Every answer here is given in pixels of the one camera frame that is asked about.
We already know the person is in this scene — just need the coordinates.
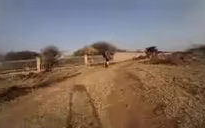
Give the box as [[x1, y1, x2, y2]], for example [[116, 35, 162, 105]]
[[102, 50, 112, 68]]

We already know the clump of trees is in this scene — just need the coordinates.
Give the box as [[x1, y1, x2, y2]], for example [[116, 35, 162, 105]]
[[73, 41, 118, 57]]

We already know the brown dirt track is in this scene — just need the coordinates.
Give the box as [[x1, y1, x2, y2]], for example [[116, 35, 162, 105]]
[[0, 59, 178, 128]]

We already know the dark bush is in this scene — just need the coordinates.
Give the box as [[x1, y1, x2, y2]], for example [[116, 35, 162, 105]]
[[144, 45, 159, 58]]

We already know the bare bush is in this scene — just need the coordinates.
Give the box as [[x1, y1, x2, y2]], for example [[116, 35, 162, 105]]
[[41, 45, 61, 71]]

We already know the fence with pale posts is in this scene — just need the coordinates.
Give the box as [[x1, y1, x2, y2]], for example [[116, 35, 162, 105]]
[[0, 53, 106, 81]]

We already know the dry grass field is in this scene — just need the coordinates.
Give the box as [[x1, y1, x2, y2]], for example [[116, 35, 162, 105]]
[[126, 57, 205, 128]]

